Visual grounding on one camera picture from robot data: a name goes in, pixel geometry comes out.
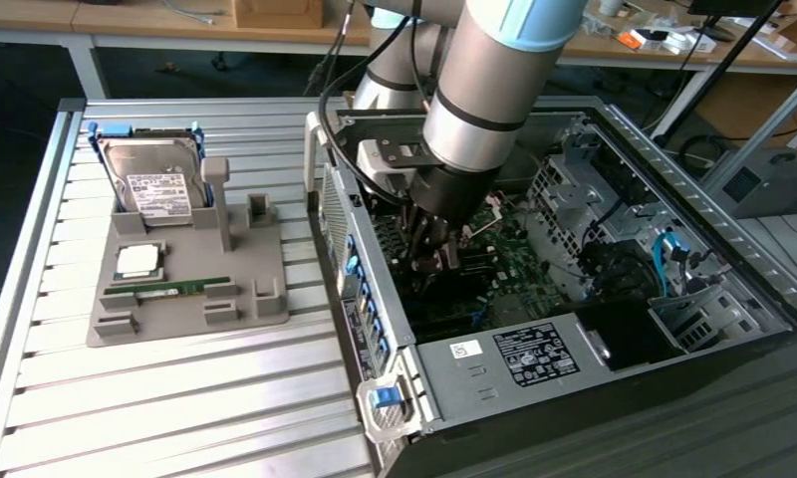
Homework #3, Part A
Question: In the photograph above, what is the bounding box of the black slanted tripod pole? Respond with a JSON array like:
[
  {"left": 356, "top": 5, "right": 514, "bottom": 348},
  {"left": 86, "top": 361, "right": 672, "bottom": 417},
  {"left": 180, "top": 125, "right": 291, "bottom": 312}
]
[{"left": 648, "top": 0, "right": 794, "bottom": 146}]

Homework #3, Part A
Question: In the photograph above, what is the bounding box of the open black PC case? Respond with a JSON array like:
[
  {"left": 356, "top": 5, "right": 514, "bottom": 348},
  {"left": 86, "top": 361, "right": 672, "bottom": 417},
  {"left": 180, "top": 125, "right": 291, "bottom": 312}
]
[{"left": 303, "top": 94, "right": 797, "bottom": 478}]

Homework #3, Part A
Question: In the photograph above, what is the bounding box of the metal disk bay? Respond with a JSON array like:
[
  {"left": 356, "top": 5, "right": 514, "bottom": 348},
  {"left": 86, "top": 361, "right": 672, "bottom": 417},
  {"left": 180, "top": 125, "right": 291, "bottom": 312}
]
[{"left": 647, "top": 283, "right": 796, "bottom": 355}]

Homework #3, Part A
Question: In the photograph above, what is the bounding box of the grey parts rack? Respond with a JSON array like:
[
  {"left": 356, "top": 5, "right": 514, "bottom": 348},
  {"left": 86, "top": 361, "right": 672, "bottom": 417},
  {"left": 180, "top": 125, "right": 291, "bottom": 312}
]
[{"left": 86, "top": 156, "right": 291, "bottom": 349}]

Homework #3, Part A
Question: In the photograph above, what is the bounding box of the graphics card with metal bracket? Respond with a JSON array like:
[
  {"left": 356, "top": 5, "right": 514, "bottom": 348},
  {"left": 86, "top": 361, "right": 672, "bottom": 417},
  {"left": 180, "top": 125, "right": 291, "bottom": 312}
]
[{"left": 391, "top": 238, "right": 491, "bottom": 325}]

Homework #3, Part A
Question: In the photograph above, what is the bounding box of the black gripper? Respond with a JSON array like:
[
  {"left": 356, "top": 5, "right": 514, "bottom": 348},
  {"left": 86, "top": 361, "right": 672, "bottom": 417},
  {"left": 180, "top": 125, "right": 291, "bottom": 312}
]
[{"left": 408, "top": 165, "right": 506, "bottom": 224}]

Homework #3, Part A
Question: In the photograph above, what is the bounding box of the aluminium profile frame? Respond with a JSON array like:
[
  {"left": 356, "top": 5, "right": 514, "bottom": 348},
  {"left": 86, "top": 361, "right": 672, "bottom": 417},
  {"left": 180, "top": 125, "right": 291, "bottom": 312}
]
[{"left": 736, "top": 83, "right": 797, "bottom": 165}]

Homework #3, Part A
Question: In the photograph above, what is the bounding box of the silver CPU chip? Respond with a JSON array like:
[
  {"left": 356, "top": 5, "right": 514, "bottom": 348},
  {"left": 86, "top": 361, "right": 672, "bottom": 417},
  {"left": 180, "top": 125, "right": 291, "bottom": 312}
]
[{"left": 114, "top": 245, "right": 167, "bottom": 281}]

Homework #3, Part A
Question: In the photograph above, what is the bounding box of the black monitor stand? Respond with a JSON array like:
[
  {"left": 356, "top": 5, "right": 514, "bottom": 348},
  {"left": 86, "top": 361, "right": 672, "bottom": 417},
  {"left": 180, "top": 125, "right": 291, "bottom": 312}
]
[{"left": 687, "top": 0, "right": 739, "bottom": 44}]

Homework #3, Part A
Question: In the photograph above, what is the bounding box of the black hanging robot cable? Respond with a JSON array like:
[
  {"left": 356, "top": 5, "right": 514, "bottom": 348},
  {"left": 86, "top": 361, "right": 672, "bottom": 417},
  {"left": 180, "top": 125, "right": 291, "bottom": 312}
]
[{"left": 308, "top": 0, "right": 359, "bottom": 99}]

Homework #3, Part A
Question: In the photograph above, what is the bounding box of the cluttered wooden desk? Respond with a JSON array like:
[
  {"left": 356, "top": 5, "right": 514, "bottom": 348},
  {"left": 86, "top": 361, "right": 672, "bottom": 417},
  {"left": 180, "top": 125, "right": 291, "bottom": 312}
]
[{"left": 558, "top": 0, "right": 797, "bottom": 140}]

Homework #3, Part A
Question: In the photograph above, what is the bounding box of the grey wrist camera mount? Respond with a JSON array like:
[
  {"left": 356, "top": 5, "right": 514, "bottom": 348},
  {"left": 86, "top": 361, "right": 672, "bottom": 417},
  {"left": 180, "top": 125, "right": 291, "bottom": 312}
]
[{"left": 356, "top": 138, "right": 440, "bottom": 200}]

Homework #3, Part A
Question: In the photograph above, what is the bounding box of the perforated metal drive cage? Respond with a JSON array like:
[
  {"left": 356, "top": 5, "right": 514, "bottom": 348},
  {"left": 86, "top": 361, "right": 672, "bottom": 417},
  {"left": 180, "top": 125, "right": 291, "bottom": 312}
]
[{"left": 528, "top": 151, "right": 639, "bottom": 260}]

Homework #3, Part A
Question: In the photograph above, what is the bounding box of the green RAM stick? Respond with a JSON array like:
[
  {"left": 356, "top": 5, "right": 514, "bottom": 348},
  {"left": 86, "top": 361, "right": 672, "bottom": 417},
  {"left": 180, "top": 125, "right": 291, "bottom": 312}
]
[{"left": 104, "top": 276, "right": 232, "bottom": 299}]

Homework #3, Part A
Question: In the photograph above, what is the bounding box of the black expansion slot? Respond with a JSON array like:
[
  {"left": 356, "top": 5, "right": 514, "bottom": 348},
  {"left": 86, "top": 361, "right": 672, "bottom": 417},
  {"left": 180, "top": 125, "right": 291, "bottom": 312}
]
[{"left": 411, "top": 317, "right": 478, "bottom": 336}]

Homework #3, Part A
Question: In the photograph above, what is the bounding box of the flat white box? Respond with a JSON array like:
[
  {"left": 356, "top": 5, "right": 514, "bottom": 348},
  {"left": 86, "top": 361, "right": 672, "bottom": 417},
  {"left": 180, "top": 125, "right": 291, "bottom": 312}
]
[{"left": 660, "top": 32, "right": 719, "bottom": 56}]

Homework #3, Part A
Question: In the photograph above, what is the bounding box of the grey computer tower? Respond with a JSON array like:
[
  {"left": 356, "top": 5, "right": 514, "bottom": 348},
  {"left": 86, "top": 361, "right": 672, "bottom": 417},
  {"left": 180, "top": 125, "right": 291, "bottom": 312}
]
[{"left": 700, "top": 146, "right": 797, "bottom": 220}]

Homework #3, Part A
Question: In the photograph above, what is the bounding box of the green motherboard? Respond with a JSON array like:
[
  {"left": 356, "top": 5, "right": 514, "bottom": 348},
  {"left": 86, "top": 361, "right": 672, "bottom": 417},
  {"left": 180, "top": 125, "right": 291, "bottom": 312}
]
[{"left": 371, "top": 188, "right": 574, "bottom": 345}]

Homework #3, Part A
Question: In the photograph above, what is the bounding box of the wooden desk with grey legs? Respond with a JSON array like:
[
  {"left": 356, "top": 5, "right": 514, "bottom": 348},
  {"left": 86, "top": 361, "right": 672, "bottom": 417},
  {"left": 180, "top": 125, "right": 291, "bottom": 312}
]
[{"left": 0, "top": 0, "right": 374, "bottom": 99}]

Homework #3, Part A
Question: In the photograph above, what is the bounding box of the blue disk wire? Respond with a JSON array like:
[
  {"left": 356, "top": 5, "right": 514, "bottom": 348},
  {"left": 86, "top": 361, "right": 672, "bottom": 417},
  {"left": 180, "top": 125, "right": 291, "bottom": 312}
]
[{"left": 654, "top": 226, "right": 690, "bottom": 300}]

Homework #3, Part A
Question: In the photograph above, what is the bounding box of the brown cardboard box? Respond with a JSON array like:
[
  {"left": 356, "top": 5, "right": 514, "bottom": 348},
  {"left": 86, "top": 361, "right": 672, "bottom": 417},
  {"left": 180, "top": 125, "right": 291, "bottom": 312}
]
[{"left": 228, "top": 0, "right": 326, "bottom": 29}]

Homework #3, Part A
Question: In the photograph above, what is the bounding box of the silver hard disk drive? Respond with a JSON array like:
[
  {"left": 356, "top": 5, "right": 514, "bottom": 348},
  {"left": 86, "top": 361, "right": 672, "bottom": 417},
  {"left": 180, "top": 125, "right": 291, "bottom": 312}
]
[{"left": 99, "top": 137, "right": 212, "bottom": 228}]

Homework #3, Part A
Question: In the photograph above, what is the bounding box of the grey power supply unit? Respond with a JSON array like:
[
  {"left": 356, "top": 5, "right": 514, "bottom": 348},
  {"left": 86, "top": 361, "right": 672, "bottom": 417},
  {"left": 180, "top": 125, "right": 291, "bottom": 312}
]
[{"left": 415, "top": 312, "right": 614, "bottom": 424}]

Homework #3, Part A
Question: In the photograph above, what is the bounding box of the black camera cable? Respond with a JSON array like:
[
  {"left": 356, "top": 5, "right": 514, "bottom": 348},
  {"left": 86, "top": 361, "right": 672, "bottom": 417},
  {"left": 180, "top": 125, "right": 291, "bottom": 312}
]
[{"left": 316, "top": 14, "right": 434, "bottom": 210}]

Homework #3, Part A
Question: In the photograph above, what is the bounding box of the coiled black cable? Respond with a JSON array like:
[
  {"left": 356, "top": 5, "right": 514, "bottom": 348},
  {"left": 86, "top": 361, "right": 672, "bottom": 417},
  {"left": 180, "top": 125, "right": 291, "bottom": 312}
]
[{"left": 676, "top": 133, "right": 730, "bottom": 173}]

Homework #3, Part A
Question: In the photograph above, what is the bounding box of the open socket cover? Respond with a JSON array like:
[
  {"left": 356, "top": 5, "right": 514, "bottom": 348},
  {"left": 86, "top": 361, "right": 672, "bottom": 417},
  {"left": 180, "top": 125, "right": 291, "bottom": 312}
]
[{"left": 463, "top": 196, "right": 507, "bottom": 235}]

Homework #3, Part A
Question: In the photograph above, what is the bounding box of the white cable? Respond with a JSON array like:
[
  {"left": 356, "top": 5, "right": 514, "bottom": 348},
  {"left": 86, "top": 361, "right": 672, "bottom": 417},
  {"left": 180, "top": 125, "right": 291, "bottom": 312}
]
[{"left": 163, "top": 0, "right": 231, "bottom": 24}]

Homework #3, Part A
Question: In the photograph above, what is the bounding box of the blue case latch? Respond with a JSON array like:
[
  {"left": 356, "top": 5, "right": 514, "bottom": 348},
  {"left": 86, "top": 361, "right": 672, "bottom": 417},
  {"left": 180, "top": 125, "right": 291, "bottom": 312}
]
[{"left": 367, "top": 386, "right": 403, "bottom": 408}]

